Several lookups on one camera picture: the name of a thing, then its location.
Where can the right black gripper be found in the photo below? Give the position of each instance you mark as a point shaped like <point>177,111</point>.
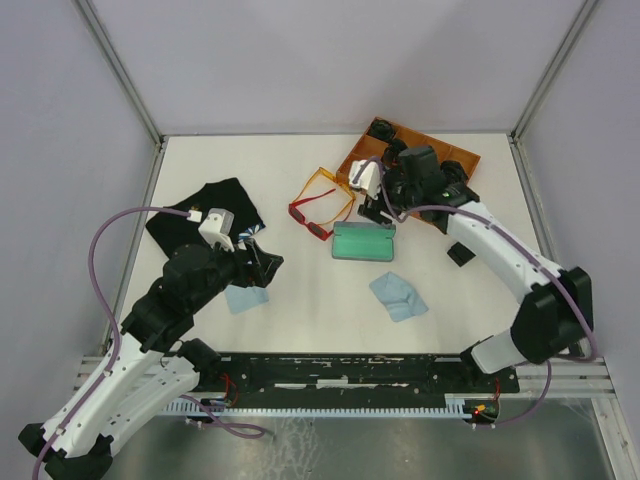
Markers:
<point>375,214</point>

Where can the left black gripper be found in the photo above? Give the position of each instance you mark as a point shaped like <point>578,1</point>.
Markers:
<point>263,268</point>

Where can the grey-blue glasses case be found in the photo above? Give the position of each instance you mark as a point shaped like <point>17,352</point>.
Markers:
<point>362,241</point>

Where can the light blue cloth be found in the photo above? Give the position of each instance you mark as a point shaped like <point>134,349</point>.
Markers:
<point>400,299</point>
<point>241,299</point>

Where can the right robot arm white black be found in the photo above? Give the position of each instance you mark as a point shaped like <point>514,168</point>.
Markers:
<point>555,303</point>

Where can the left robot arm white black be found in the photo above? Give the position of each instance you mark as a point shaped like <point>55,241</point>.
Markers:
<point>82,439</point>

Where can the orange sunglasses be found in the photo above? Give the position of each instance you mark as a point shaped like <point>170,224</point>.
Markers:
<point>337,206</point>

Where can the red sunglasses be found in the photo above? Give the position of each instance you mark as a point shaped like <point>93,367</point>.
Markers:
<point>316,229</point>

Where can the rolled dark tie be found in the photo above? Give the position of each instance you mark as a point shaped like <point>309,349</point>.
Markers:
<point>391,152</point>
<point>382,130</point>
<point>453,172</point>

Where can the orange wooden divider tray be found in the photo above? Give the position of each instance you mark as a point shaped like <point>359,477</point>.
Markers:
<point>365,150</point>

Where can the rolled dark tie top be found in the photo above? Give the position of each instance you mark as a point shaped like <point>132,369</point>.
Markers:
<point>382,130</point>

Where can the rolled dark tie right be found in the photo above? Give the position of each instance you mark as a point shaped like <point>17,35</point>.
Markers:
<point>453,172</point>

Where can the black glasses case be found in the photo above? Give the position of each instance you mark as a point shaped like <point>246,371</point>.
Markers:
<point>460,254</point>

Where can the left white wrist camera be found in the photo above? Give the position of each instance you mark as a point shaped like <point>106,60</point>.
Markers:
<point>216,227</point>

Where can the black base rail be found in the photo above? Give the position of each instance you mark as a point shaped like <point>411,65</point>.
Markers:
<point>429,374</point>

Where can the right aluminium frame post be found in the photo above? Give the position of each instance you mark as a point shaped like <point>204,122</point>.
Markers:
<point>553,69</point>

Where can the aluminium frame post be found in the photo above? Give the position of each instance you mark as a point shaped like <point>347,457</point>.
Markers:
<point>553,69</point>
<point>97,29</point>

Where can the white slotted cable duct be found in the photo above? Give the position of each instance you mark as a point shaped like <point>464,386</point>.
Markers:
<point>340,404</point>

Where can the left aluminium frame post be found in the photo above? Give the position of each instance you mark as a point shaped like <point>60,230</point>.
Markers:
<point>97,29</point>

